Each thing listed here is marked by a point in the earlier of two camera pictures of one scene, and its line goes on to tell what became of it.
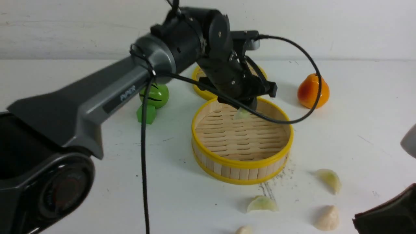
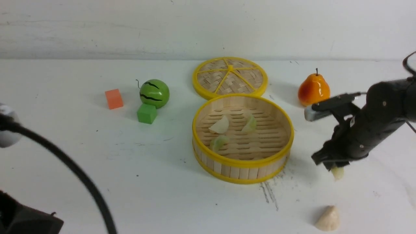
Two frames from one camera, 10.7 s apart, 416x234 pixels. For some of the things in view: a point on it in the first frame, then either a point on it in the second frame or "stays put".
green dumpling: (240, 113) → (217, 143)
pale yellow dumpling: (330, 180) → (337, 172)
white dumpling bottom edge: (244, 229) → (220, 126)
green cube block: (150, 114) stays put
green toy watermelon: (158, 95) stays put
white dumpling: (326, 219) stays put
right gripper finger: (397, 215) → (356, 137)
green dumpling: (261, 203) → (251, 125)
